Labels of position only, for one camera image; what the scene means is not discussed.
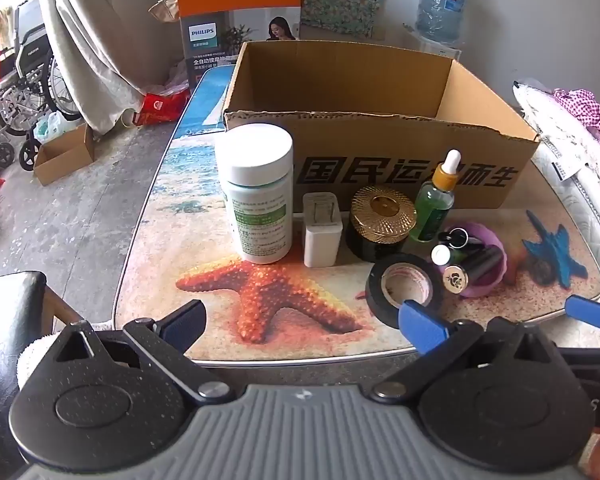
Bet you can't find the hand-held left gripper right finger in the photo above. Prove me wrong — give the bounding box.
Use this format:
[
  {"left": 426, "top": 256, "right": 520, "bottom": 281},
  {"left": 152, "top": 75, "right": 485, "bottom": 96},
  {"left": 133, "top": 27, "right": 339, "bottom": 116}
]
[{"left": 370, "top": 300, "right": 556, "bottom": 403}]

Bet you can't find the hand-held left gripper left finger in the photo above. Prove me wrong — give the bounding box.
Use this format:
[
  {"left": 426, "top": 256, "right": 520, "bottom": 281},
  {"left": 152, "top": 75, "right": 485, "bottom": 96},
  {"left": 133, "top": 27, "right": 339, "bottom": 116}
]
[{"left": 55, "top": 300, "right": 236, "bottom": 406}]

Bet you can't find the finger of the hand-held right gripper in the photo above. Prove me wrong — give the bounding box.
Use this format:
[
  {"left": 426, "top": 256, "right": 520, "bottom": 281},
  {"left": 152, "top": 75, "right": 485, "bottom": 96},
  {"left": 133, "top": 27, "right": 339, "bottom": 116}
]
[{"left": 565, "top": 295, "right": 600, "bottom": 332}]

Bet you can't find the black tape roll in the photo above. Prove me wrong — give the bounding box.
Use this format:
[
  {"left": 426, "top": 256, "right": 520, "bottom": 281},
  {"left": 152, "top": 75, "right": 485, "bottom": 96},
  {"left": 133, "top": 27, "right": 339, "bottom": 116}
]
[{"left": 365, "top": 254, "right": 446, "bottom": 330}]

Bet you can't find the purple cup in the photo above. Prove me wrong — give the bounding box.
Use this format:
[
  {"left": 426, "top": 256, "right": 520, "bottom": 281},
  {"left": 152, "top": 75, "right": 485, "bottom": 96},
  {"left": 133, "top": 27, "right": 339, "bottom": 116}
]
[{"left": 442, "top": 224, "right": 508, "bottom": 300}]

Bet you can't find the black tube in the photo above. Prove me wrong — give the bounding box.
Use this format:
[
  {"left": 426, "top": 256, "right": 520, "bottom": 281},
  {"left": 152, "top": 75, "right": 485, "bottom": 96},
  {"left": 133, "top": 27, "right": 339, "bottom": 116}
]
[{"left": 464, "top": 245, "right": 505, "bottom": 283}]

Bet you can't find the black ring-topped cap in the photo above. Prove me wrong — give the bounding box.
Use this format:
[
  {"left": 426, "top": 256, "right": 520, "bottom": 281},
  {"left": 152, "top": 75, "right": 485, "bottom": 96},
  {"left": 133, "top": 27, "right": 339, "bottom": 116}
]
[{"left": 437, "top": 227, "right": 483, "bottom": 251}]

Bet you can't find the green dropper bottle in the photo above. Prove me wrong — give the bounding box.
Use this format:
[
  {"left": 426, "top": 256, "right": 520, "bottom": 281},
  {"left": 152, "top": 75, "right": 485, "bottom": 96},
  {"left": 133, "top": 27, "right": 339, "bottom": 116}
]
[{"left": 411, "top": 149, "right": 463, "bottom": 243}]

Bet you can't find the black jar with gold lid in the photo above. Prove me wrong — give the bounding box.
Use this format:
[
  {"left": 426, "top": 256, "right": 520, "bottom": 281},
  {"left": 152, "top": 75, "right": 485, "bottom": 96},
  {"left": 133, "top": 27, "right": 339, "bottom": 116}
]
[{"left": 346, "top": 186, "right": 417, "bottom": 263}]

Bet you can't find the white charger plug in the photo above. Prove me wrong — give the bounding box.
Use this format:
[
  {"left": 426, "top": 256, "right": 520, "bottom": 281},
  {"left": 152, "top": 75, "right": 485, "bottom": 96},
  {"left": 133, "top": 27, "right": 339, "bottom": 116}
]
[{"left": 302, "top": 192, "right": 344, "bottom": 268}]

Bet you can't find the white pill bottle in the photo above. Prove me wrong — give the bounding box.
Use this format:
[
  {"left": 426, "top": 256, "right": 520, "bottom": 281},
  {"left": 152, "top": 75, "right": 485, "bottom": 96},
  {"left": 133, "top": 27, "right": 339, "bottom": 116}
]
[{"left": 215, "top": 123, "right": 295, "bottom": 264}]

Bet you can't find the large cardboard box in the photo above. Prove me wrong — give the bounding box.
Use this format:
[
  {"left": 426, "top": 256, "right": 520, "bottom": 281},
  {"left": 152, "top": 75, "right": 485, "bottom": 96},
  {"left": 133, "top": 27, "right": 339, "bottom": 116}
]
[{"left": 223, "top": 41, "right": 540, "bottom": 211}]

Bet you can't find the white mattress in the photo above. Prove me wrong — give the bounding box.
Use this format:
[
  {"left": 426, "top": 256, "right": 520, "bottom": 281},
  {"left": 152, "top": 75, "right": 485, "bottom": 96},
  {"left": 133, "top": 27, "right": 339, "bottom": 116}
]
[{"left": 512, "top": 80, "right": 600, "bottom": 281}]

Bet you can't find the black stool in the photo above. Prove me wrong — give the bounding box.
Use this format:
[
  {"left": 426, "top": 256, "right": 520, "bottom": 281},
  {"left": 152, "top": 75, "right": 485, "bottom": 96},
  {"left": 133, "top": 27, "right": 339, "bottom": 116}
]
[{"left": 0, "top": 270, "right": 48, "bottom": 356}]

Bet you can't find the pink checkered cloth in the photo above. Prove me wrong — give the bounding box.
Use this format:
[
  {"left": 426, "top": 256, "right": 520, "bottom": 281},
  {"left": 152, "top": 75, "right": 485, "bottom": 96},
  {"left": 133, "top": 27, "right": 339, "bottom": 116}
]
[{"left": 552, "top": 87, "right": 600, "bottom": 171}]

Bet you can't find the small cardboard box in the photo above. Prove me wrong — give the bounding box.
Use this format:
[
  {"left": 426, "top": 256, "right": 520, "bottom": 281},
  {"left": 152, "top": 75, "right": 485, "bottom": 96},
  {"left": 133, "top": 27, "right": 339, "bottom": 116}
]
[{"left": 33, "top": 122, "right": 96, "bottom": 186}]

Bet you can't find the red bag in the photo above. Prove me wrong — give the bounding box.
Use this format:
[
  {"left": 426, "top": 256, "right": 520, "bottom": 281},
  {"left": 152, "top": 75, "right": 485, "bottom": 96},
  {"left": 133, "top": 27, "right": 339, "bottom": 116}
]
[{"left": 132, "top": 92, "right": 188, "bottom": 126}]

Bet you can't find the white plastic bag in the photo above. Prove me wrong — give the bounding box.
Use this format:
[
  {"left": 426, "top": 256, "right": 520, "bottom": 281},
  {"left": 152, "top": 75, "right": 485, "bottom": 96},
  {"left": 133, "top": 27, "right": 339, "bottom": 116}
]
[{"left": 34, "top": 110, "right": 83, "bottom": 143}]

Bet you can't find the beige curtain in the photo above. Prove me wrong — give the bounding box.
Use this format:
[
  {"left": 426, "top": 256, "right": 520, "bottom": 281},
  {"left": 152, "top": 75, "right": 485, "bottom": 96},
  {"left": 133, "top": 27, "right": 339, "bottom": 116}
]
[{"left": 45, "top": 0, "right": 181, "bottom": 136}]

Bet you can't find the wheelchair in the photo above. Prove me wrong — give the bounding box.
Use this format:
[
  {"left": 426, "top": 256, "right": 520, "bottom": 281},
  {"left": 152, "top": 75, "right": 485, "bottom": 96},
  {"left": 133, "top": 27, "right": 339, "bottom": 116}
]
[{"left": 0, "top": 0, "right": 81, "bottom": 171}]

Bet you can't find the brown paper bag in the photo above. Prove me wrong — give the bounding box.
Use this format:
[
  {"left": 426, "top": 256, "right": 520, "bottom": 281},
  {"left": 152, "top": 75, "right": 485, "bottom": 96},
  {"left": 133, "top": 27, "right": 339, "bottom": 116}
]
[{"left": 148, "top": 0, "right": 181, "bottom": 25}]

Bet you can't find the blue water jug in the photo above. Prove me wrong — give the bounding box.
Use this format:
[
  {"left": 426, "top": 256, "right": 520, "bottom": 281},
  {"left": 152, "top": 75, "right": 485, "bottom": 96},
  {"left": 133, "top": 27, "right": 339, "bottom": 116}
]
[{"left": 415, "top": 0, "right": 470, "bottom": 46}]

